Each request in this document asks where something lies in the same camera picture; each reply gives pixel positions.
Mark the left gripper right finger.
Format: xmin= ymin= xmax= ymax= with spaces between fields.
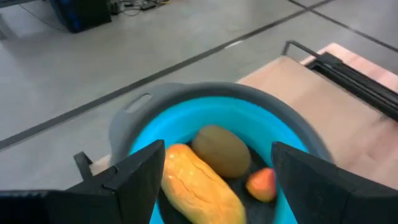
xmin=271 ymin=141 xmax=398 ymax=224

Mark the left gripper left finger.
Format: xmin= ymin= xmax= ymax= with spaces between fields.
xmin=0 ymin=139 xmax=166 ymax=224

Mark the red-orange apple with stem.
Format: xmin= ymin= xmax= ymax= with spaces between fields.
xmin=245 ymin=167 xmax=277 ymax=203

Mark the orange-yellow mango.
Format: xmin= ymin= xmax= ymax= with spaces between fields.
xmin=160 ymin=142 xmax=248 ymax=224

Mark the brown-green kiwi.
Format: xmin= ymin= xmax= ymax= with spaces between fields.
xmin=190 ymin=124 xmax=252 ymax=179

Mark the blue collapsible bowl grey rim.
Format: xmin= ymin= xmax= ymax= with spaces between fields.
xmin=108 ymin=81 xmax=335 ymax=224

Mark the black computer tower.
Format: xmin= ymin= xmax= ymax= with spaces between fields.
xmin=49 ymin=0 xmax=113 ymax=34

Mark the black metal table frame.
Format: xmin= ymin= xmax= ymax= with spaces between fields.
xmin=306 ymin=51 xmax=398 ymax=123

